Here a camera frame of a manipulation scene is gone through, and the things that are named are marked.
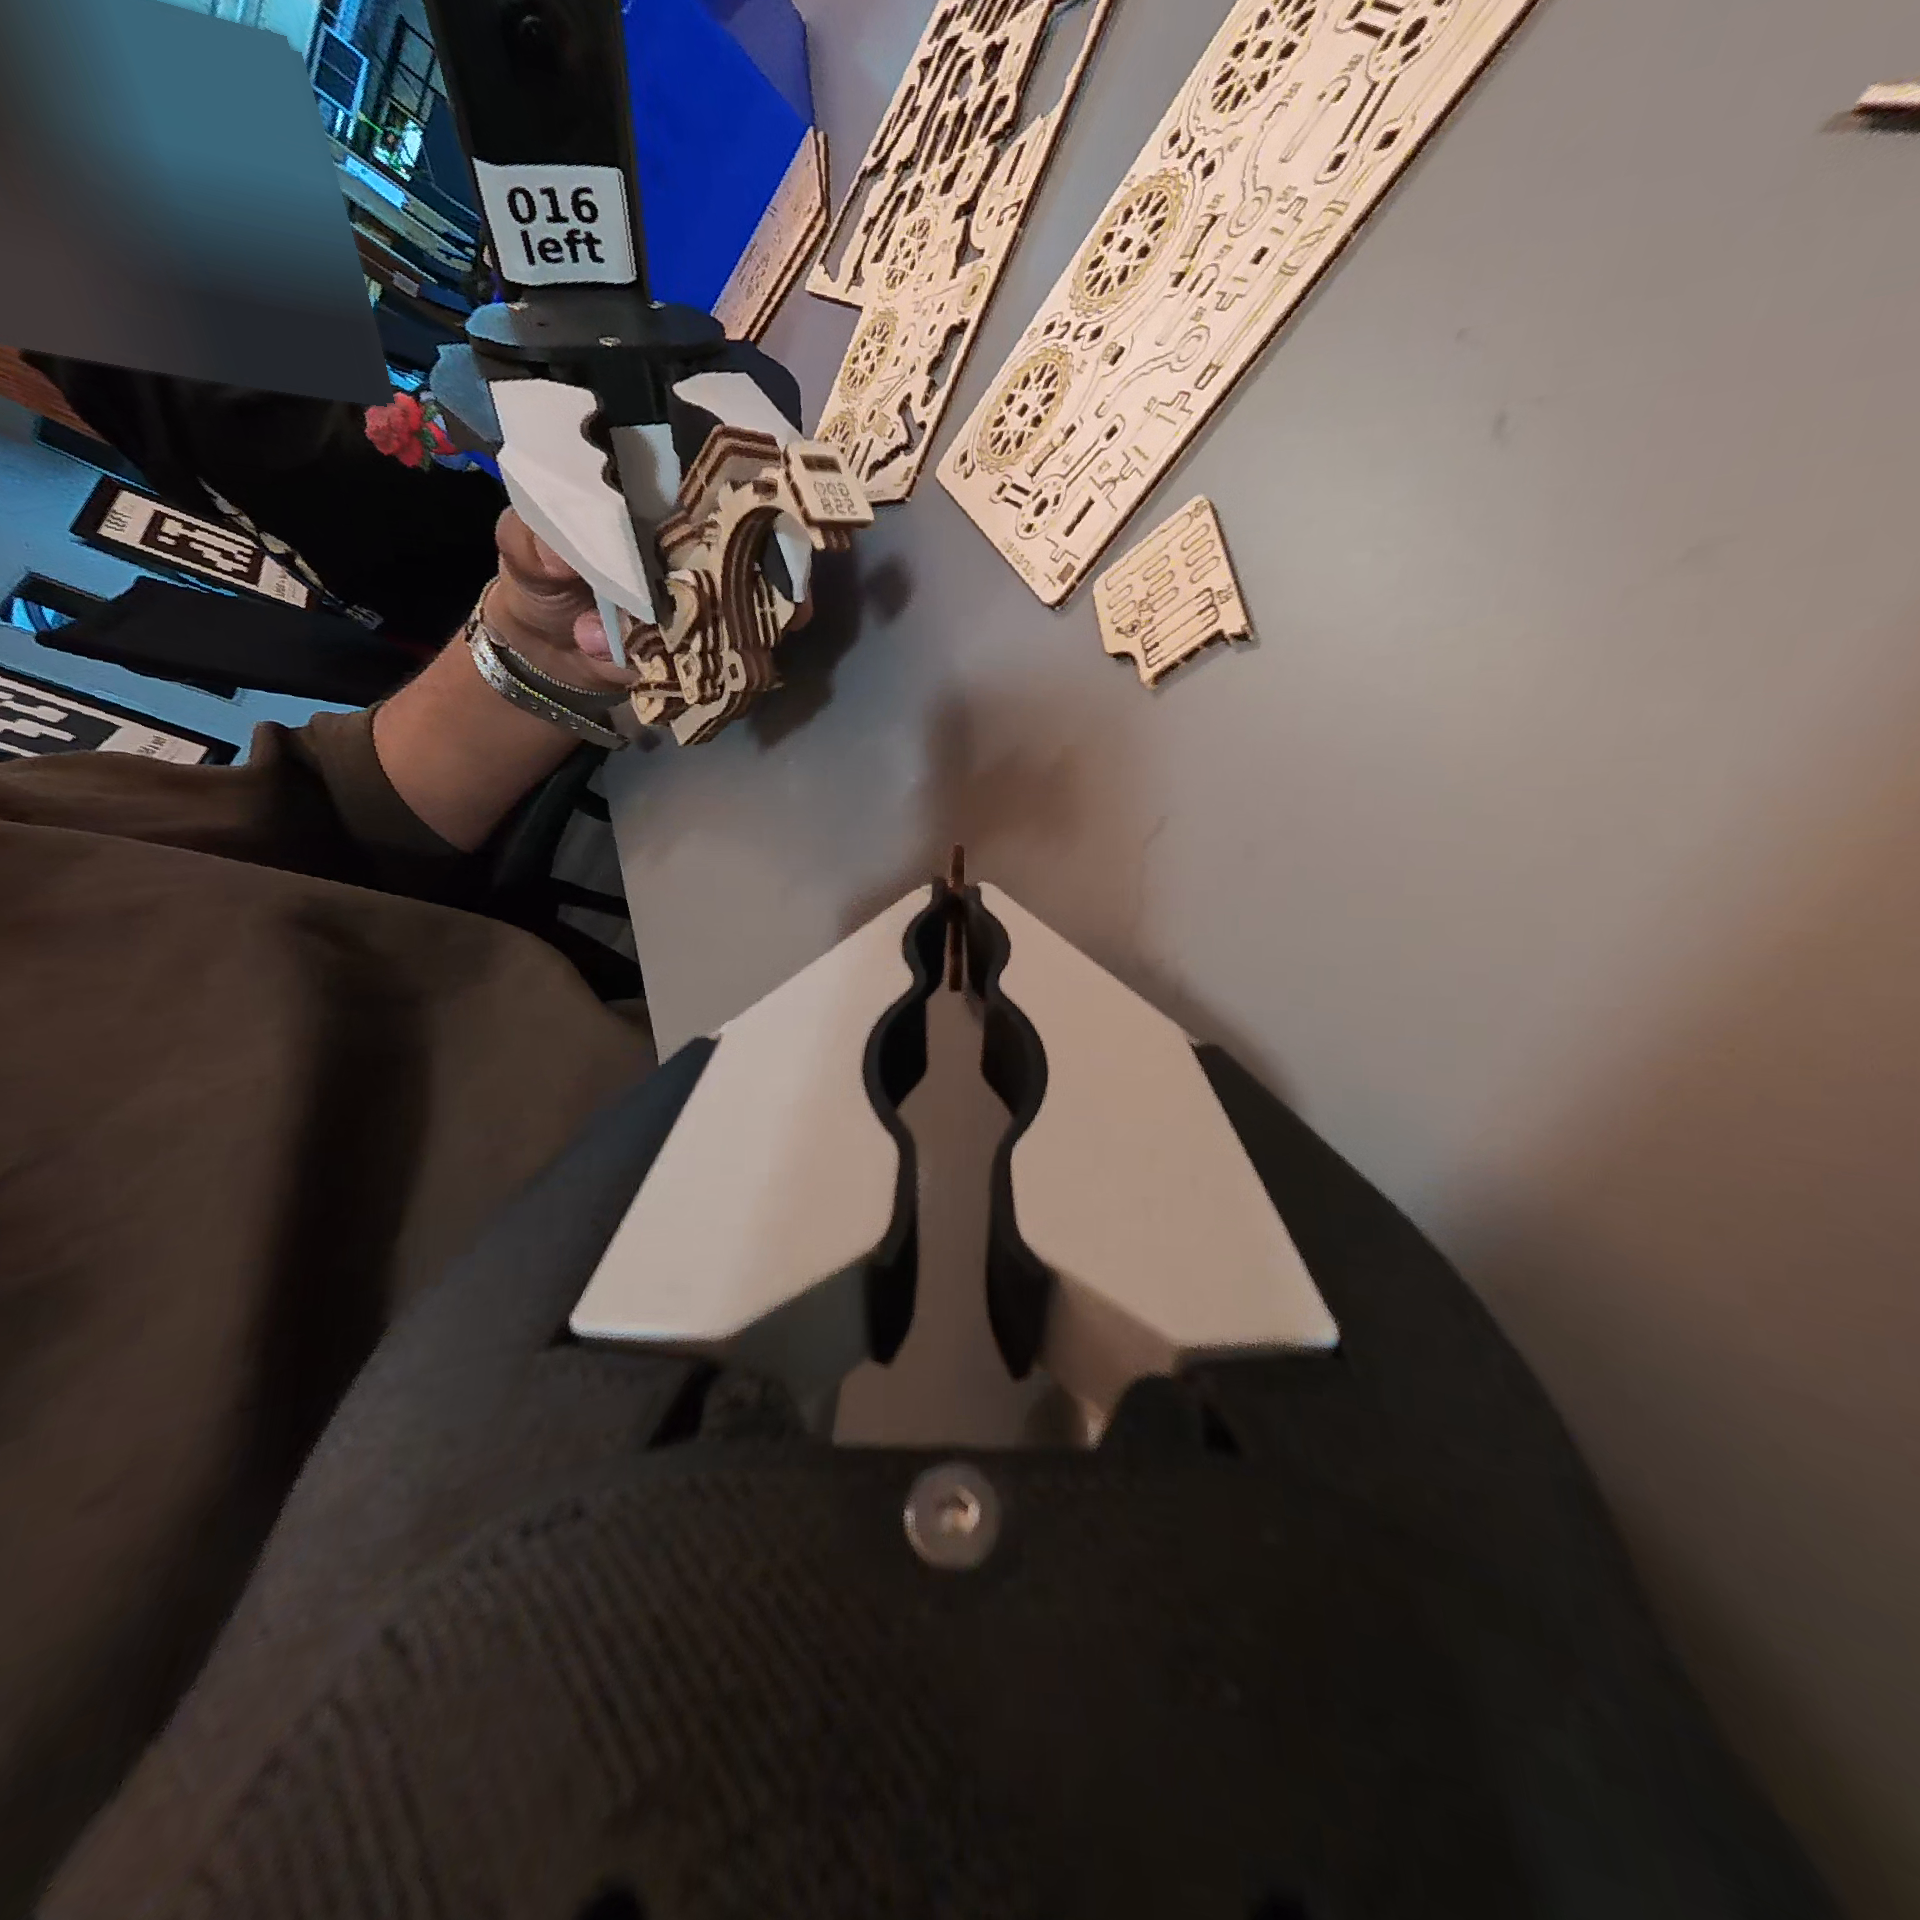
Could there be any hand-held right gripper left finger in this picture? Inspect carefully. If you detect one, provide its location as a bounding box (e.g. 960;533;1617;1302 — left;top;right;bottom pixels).
567;882;957;1443

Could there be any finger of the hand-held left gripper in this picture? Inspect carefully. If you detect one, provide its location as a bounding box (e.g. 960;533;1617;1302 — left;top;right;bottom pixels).
672;372;820;601
489;380;680;664

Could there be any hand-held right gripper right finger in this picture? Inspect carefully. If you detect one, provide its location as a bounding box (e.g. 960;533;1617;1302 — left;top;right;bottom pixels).
971;882;1341;1440

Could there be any assembled wooden puzzle model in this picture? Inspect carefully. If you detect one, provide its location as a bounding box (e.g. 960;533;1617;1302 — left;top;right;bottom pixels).
621;426;874;749

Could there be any person's left forearm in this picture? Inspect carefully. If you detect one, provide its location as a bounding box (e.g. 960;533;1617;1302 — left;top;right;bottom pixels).
367;660;605;858

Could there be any grey desk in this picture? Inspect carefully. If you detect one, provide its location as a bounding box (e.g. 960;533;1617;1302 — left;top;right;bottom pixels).
608;0;1920;1920

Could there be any person's left hand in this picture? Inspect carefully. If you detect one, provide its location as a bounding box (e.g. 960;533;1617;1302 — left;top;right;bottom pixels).
491;511;640;703

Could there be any red flower decoration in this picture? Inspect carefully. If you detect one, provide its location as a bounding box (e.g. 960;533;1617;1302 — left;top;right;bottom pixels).
363;392;463;469

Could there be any wooden parts sheet with gears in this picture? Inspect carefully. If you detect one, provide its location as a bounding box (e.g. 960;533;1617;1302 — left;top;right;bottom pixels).
818;179;1000;506

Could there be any blue panel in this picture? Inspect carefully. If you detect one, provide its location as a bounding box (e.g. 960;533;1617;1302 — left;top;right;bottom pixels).
619;0;823;290

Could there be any black and white marker board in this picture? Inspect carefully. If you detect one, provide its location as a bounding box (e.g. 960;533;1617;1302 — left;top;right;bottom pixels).
0;664;243;769
70;478;386;630

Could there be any wooden parts sheet with cutouts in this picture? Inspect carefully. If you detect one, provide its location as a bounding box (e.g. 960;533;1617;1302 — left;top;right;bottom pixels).
807;0;1116;310

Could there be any small wooden sheet fragment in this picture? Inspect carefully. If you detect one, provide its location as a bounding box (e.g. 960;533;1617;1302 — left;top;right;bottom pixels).
1089;496;1258;688

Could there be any wooden parts sheet with wheels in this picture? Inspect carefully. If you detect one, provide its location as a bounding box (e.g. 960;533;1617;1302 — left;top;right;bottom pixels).
936;0;1544;612

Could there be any silver bracelet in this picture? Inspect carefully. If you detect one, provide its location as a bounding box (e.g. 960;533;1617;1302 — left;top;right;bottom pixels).
463;576;633;750

